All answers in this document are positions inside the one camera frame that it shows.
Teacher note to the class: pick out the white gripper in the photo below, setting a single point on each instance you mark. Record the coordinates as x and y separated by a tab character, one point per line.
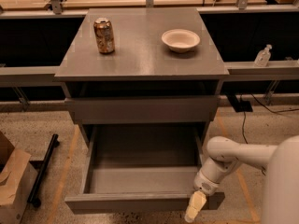
206	184

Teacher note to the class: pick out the grey drawer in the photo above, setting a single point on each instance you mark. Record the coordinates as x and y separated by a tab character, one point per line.
138	168
142	110

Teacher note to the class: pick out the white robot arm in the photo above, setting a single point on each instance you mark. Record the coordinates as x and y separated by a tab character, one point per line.
280	164

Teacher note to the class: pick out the grey top drawer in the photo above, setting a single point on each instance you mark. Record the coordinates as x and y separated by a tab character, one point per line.
142	110

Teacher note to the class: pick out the grey drawer cabinet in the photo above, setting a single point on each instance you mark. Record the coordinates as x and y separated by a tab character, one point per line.
141	64

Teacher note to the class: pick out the black floor socket box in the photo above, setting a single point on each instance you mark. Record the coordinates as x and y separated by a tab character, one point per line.
238	104

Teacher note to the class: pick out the grey metal railing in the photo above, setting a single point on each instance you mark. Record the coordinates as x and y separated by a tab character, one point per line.
238	35

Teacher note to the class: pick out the black metal bar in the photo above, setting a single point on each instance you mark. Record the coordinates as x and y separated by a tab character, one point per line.
41	167

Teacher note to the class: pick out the clear sanitizer bottle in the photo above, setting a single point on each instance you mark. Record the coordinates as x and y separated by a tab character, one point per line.
263	56

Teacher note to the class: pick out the white paper bowl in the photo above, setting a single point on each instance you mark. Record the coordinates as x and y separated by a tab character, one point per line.
180	40

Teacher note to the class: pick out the cardboard box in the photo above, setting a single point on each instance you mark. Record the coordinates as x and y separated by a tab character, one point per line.
17	177

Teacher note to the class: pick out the orange soda can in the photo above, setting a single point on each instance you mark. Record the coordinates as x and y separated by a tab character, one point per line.
104	36

